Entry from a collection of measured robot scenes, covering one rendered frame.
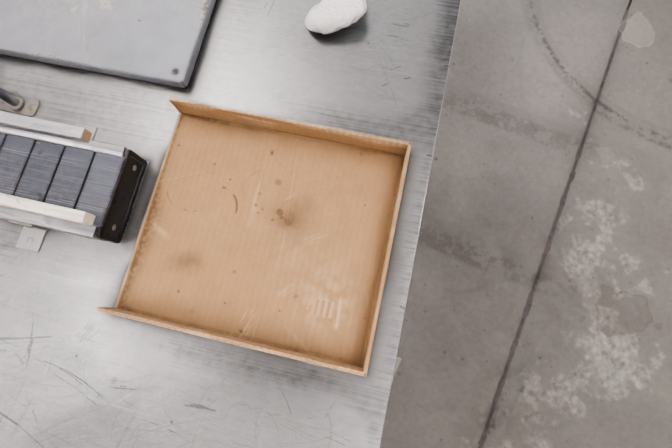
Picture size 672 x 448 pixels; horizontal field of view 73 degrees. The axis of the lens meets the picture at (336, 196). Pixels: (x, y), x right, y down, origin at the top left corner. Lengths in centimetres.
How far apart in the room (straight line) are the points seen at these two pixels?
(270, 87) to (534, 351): 110
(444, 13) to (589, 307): 106
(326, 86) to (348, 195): 15
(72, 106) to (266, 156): 28
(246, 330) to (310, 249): 12
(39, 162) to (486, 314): 116
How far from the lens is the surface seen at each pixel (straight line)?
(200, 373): 56
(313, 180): 55
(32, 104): 73
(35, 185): 63
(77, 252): 64
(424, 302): 137
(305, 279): 53
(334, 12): 63
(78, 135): 51
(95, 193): 58
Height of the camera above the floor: 136
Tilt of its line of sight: 75 degrees down
